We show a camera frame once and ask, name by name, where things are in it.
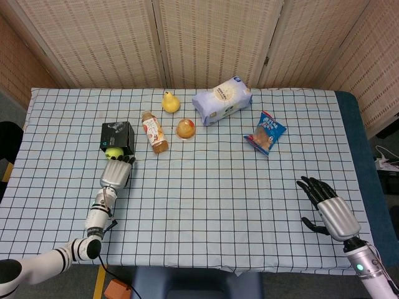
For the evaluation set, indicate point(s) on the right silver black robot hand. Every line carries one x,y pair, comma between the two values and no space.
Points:
338,215

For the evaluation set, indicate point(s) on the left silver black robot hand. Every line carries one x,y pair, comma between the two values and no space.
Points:
115,174

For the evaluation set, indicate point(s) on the yellow tennis ball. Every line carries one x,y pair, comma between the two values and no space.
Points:
114,152

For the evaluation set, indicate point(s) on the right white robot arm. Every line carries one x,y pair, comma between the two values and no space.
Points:
374,280

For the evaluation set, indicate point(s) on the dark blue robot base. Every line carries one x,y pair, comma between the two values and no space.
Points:
193,283

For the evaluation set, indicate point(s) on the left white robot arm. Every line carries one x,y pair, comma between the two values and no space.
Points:
96,215

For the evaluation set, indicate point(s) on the black cardboard box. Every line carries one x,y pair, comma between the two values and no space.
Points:
118,135

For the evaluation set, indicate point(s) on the orange juice bottle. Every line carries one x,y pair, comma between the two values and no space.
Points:
154,132

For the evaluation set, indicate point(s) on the dark blue table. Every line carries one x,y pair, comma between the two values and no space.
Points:
358,140

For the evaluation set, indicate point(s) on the orange jelly cup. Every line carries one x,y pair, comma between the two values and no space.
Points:
186,129

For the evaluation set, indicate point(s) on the yellow pear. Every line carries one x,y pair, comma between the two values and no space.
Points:
170,102

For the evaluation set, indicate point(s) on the light blue checked tablecloth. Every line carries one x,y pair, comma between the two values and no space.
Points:
202,202

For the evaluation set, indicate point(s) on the yellow floor tape strip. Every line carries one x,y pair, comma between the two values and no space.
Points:
99,281

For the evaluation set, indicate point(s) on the blue red snack bag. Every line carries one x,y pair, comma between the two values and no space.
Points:
266,134

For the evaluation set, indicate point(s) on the black round seat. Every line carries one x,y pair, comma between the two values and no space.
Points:
9,140

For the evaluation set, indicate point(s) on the orange block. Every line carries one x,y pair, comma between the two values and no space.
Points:
116,289

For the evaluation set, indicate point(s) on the lilac tissue pack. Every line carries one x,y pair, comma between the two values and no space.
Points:
223,101

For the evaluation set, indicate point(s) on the woven folding screen panel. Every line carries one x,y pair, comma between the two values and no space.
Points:
18,62
93,40
218,37
311,40
374,78

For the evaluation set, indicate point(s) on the metal screen hinge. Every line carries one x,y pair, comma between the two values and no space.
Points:
266,59

